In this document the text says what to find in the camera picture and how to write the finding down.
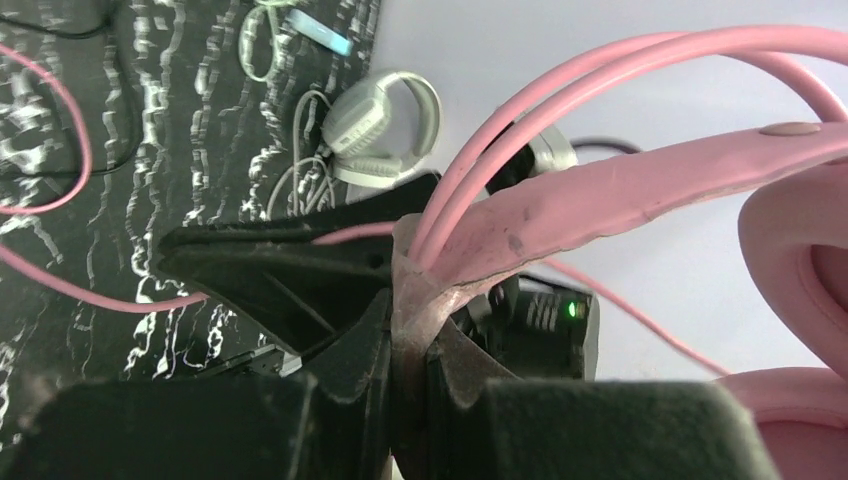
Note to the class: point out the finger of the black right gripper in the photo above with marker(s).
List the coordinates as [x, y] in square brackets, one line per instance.
[274, 273]

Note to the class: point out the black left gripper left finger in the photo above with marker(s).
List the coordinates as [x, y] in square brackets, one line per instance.
[328, 420]

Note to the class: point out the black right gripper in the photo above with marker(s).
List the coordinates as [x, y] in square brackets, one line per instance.
[531, 326]

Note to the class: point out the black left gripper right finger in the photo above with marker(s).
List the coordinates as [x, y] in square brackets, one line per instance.
[486, 424]

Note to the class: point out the light blue marker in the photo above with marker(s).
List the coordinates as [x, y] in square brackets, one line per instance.
[313, 29]

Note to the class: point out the white headphones with cable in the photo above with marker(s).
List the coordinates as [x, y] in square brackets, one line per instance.
[354, 123]

